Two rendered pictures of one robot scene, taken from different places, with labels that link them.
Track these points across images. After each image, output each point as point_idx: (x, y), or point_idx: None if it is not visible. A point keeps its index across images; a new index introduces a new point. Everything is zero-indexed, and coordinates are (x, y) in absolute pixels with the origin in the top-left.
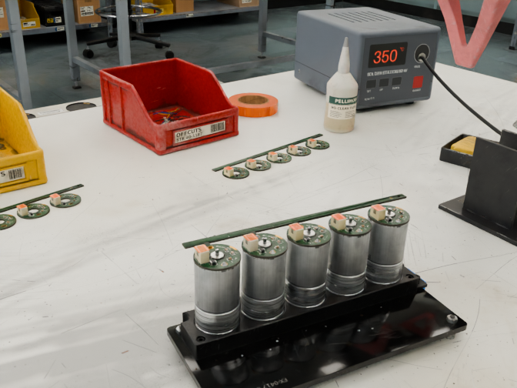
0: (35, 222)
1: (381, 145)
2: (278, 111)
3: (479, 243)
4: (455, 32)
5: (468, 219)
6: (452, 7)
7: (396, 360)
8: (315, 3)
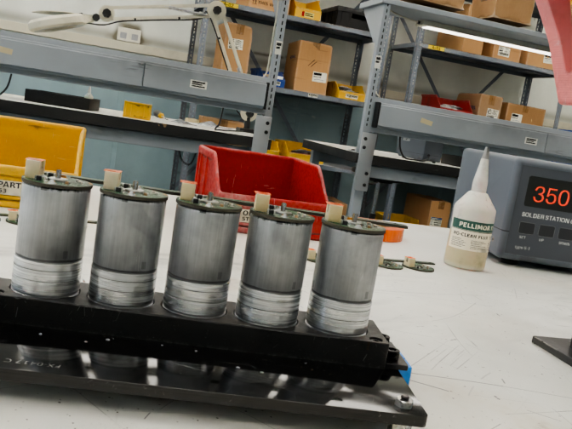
0: (14, 226)
1: (507, 288)
2: (401, 242)
3: (564, 383)
4: (559, 55)
5: (567, 357)
6: (557, 20)
7: (273, 428)
8: None
